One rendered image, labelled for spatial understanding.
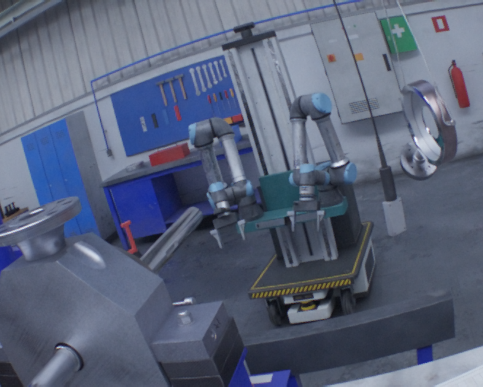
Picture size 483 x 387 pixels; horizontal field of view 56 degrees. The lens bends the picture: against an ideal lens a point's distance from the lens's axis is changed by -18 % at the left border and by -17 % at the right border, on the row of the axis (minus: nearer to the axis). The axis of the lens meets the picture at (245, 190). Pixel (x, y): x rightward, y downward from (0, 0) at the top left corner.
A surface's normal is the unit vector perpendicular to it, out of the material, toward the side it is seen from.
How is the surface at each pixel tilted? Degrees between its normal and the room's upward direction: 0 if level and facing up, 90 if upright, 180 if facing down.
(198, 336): 0
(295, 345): 90
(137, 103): 90
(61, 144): 90
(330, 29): 90
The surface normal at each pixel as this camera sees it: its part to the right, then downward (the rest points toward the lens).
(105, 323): -0.20, 0.27
